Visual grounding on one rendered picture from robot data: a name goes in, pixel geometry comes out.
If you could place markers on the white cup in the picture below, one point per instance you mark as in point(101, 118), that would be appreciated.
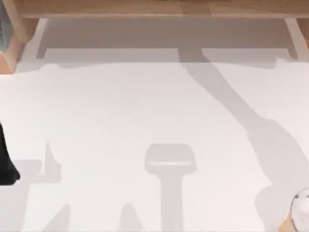
point(301, 210)

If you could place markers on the wooden coaster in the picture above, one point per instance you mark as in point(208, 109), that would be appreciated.
point(286, 226)

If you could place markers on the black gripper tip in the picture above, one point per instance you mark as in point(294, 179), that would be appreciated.
point(6, 166)

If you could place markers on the wooden cupboard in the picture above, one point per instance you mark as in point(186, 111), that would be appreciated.
point(154, 8)

